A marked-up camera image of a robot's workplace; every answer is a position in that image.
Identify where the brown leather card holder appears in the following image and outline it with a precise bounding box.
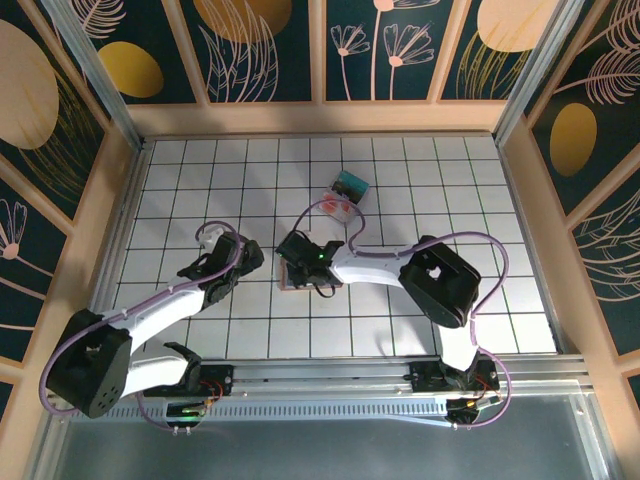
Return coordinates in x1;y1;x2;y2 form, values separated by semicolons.
278;256;345;295

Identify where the teal card box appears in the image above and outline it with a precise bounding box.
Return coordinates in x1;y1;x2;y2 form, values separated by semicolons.
331;169;371;207

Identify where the grey metal plate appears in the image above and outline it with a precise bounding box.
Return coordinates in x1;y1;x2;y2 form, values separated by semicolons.
49;419;601;480

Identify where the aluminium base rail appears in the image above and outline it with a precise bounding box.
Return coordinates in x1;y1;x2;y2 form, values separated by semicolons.
129;355;594;401

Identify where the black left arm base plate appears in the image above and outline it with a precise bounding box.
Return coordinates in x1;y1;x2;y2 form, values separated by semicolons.
143;363;236;399

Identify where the slotted grey cable duct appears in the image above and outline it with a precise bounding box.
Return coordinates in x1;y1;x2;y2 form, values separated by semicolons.
69;402;451;422

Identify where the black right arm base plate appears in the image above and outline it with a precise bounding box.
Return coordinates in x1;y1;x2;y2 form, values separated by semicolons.
407;360;501;396

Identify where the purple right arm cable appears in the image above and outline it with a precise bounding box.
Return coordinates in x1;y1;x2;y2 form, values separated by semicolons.
292;199;512;432

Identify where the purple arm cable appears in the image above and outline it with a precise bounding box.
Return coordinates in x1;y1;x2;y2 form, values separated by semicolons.
40;219;251;434
292;199;512;432

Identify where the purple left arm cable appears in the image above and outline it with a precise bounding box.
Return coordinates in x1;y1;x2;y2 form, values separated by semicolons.
40;219;251;434

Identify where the aluminium corner post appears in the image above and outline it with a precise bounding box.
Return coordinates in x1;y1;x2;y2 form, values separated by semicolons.
42;0;149;151
492;0;586;146

